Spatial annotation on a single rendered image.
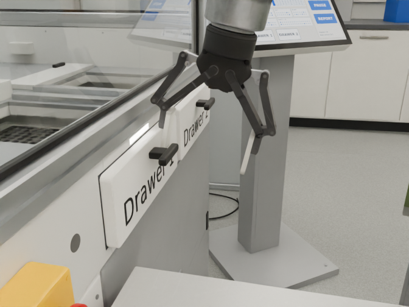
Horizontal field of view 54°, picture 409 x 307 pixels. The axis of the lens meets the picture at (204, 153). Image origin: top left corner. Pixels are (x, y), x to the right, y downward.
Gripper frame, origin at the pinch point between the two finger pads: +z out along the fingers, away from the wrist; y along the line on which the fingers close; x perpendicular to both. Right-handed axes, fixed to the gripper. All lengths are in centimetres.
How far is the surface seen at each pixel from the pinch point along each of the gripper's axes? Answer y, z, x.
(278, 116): -13, 20, -98
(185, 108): 8.4, -0.2, -18.7
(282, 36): -6, -12, -88
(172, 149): 4.8, -0.3, 2.5
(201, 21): 14.1, -14.9, -44.0
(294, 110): -31, 68, -291
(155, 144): 8.2, 0.4, 0.8
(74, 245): 9.1, 4.5, 24.8
